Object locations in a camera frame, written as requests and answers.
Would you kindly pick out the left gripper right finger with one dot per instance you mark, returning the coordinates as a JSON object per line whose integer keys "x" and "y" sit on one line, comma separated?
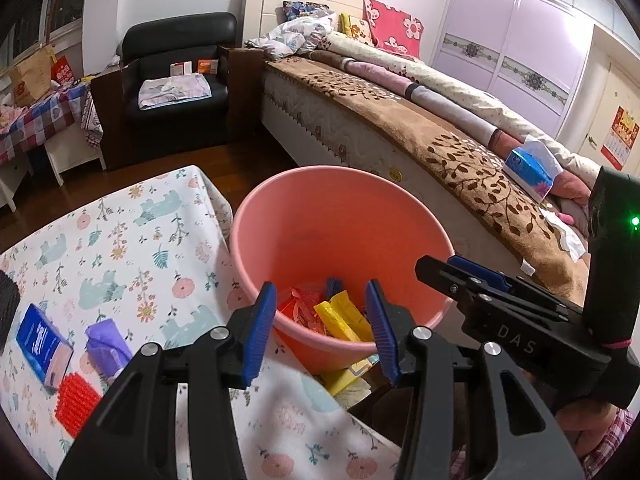
{"x": 510, "y": 432}

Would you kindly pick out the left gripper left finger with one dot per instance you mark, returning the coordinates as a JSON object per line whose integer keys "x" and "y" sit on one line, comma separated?
{"x": 131, "y": 434}

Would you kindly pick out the red foam net sleeve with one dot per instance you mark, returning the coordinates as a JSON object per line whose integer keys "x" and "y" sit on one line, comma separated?
{"x": 76, "y": 402}

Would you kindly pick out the yellow foam net sleeve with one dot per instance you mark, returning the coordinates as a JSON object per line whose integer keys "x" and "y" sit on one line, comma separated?
{"x": 343, "y": 320}

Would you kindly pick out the purple plastic bag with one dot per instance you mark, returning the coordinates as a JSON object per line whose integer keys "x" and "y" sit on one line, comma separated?
{"x": 107, "y": 350}

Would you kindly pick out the red snack wrapper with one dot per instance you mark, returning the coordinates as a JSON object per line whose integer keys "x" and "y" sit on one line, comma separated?
{"x": 298, "y": 305}

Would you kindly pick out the blue tissue packet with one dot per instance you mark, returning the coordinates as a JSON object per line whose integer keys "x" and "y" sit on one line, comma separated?
{"x": 46, "y": 351}

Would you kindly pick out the pink plastic trash bucket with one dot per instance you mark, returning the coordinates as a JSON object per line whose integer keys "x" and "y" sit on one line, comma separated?
{"x": 303, "y": 226}

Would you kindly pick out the person's right hand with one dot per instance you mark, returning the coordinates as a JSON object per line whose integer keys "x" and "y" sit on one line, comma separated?
{"x": 586, "y": 422}

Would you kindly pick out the yellow box under bucket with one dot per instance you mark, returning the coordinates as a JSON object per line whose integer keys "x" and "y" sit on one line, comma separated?
{"x": 335, "y": 382}

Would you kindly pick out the floral tablecloth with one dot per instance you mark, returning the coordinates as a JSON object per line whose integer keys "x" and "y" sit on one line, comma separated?
{"x": 154, "y": 258}

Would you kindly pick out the blue tissue box on bed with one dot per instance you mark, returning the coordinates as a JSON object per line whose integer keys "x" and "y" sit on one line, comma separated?
{"x": 533, "y": 167}

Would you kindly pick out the rolled quilt on bed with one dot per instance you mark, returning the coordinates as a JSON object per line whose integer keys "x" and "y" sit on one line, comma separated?
{"x": 476, "y": 112}

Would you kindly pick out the bed with brown blanket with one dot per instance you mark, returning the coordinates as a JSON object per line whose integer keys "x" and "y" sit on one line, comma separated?
{"x": 324, "y": 116}

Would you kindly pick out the purple wardrobe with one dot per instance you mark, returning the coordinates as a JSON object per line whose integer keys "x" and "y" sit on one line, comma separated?
{"x": 529, "y": 54}

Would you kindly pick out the red floral pillow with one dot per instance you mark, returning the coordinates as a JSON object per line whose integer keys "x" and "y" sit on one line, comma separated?
{"x": 394, "y": 31}

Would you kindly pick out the checkered cloth side table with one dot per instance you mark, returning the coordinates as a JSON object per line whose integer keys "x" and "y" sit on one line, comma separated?
{"x": 63, "y": 123}

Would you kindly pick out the folded newspaper on armchair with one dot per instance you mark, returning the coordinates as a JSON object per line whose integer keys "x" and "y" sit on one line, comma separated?
{"x": 173, "y": 90}

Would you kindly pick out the black leather armchair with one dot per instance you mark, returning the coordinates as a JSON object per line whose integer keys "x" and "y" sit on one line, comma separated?
{"x": 206, "y": 44}

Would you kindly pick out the brown paper bag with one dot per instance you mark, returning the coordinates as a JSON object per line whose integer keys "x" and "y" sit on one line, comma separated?
{"x": 31, "y": 78}

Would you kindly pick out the red wall calendar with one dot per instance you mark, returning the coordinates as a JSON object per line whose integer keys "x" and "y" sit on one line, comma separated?
{"x": 619, "y": 141}

